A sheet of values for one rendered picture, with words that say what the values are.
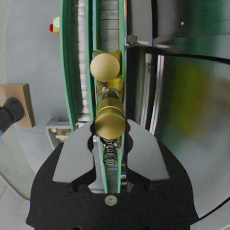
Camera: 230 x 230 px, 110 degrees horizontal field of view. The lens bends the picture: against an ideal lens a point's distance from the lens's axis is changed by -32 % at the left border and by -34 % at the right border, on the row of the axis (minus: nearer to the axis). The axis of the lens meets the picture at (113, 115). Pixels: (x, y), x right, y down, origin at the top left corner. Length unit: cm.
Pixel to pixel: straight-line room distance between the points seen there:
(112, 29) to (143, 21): 11
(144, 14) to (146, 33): 7
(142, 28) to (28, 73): 58
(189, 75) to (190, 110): 5
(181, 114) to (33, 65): 65
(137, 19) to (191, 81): 31
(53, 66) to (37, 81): 12
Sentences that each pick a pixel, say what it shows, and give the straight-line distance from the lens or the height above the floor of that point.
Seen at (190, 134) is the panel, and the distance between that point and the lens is 20.
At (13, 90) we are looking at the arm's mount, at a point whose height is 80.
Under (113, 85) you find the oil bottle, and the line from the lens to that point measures 21.
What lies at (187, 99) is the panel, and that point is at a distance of 21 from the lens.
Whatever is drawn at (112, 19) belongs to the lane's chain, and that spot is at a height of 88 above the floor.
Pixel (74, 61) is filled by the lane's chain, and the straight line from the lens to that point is 44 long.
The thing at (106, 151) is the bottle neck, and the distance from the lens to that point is 25.
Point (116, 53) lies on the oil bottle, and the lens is 21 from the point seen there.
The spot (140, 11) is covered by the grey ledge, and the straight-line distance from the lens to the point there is 47.
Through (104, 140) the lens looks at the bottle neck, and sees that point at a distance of 21.
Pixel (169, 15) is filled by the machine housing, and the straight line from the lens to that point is 37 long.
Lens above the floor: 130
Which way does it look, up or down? 62 degrees down
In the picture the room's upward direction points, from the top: 177 degrees clockwise
